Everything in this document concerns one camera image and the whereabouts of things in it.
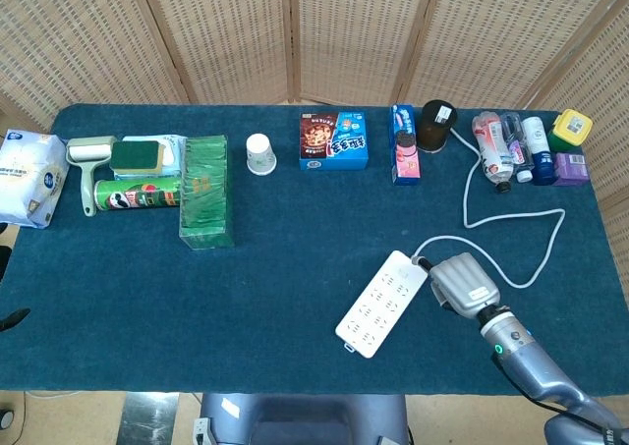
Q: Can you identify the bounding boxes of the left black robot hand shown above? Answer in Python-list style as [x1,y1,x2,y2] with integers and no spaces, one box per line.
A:
[0,307,31,333]

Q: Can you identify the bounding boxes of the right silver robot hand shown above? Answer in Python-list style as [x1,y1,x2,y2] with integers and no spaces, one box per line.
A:
[416,251,502,321]

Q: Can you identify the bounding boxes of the white power strip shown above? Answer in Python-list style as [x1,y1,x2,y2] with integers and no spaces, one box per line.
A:
[334,250,429,360]

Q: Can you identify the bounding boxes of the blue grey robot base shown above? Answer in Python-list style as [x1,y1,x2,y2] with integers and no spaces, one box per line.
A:
[194,392,412,445]

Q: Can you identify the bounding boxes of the clear bottle red label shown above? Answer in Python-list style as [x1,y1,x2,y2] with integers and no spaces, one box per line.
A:
[471,111,515,194]

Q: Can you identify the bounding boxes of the white tissue pack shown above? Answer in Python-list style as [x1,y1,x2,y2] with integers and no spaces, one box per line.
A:
[0,129,70,230]

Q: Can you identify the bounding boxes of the blue pink Oreo box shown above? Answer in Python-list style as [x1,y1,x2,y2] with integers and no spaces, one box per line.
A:
[389,103,423,187]

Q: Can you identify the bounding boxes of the clear bottle purple label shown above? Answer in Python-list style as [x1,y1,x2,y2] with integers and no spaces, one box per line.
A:
[499,112,535,184]

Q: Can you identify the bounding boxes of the white blue bottle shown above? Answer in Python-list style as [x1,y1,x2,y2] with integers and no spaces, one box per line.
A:
[521,116,558,187]

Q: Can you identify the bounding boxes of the small purple box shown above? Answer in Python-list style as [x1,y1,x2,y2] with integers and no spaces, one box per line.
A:
[552,151,590,188]

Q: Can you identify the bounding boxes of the dark brown jar black lid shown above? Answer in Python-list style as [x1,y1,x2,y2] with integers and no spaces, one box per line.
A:
[415,99,459,153]

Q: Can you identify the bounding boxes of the grey metal floor plate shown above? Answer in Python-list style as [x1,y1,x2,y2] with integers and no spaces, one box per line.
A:
[116,392,181,445]

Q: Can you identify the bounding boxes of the dark teal table cloth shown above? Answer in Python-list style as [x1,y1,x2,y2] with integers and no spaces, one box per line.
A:
[0,102,629,398]

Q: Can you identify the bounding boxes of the pale green lint roller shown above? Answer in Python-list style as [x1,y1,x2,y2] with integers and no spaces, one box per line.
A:
[65,135,118,218]

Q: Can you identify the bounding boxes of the green Pringles can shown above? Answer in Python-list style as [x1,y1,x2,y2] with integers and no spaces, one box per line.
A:
[92,178,183,212]

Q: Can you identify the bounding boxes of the yellow green lidded container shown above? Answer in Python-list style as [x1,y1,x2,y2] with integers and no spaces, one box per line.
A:
[547,108,594,154]

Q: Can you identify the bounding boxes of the blue cookie box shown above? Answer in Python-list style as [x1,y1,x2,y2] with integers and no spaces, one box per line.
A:
[299,111,371,172]

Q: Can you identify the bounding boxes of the green yellow sponge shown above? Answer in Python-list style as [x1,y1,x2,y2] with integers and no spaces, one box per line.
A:
[109,139,167,175]

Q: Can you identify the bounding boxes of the light blue wet wipes pack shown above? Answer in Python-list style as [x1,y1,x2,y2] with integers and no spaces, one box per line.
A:
[112,135,191,181]

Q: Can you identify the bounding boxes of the green tea box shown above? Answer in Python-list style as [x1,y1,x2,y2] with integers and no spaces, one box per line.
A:
[177,134,236,251]

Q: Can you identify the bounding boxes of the white paper cup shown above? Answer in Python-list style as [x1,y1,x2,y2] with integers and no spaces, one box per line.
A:
[245,134,278,176]

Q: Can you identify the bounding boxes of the woven wooden folding screen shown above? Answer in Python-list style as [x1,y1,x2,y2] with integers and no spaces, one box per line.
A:
[0,0,629,294]

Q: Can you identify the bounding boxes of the white power cable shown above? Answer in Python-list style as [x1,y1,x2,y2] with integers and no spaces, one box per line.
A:
[410,126,566,289]

